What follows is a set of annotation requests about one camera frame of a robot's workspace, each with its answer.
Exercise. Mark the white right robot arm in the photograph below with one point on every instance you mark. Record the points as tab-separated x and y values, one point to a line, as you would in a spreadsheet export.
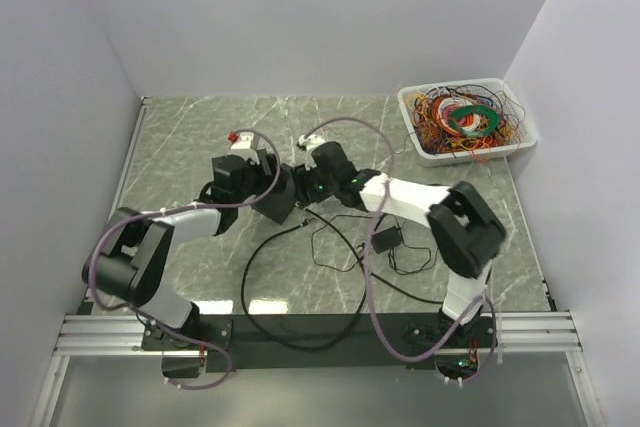
467	233

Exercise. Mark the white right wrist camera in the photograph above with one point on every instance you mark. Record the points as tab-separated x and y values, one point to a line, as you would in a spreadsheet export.
308	144

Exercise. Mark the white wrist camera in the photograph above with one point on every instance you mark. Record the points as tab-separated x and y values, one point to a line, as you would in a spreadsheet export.
308	144
244	140

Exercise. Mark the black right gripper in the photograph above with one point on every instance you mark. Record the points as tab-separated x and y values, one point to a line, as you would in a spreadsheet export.
304	178

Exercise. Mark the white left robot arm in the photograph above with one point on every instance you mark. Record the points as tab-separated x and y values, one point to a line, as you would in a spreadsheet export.
129	260

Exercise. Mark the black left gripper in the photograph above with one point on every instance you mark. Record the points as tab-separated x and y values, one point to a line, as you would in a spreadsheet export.
268	179

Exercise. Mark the black network switch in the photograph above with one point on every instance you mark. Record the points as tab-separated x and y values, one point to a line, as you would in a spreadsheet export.
280	202

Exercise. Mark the aluminium left side rail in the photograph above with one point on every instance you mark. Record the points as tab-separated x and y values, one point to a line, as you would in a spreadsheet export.
108	303

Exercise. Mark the black power adapter brick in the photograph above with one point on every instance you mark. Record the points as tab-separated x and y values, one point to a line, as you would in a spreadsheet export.
386	240

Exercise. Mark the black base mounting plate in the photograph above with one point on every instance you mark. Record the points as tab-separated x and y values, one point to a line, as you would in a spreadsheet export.
214	359

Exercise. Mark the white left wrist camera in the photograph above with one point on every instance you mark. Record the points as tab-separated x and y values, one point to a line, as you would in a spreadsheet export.
244	140

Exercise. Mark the aluminium rail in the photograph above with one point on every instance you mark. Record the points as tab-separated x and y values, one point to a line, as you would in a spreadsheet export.
108	303
409	333

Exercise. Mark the aluminium front rail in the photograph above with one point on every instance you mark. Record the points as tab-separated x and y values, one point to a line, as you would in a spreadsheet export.
409	333

